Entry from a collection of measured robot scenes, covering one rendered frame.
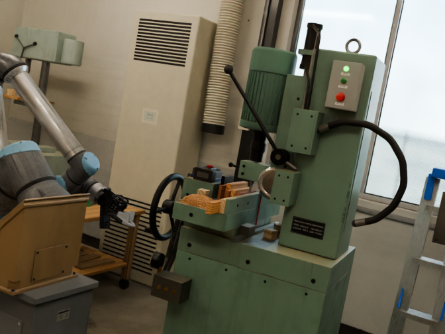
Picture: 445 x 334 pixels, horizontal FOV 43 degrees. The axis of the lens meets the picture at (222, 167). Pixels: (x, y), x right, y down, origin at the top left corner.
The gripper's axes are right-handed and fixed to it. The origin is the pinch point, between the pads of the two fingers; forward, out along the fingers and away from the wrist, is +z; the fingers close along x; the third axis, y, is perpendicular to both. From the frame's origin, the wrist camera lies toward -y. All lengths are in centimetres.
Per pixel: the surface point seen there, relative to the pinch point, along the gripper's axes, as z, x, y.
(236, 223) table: 45, -18, 35
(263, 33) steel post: -48, 132, 97
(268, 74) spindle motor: 23, -6, 85
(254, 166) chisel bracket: 35, -1, 52
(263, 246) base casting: 58, -16, 33
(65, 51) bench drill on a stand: -161, 105, 22
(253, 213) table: 44, -2, 37
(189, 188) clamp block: 17.2, -5.4, 31.0
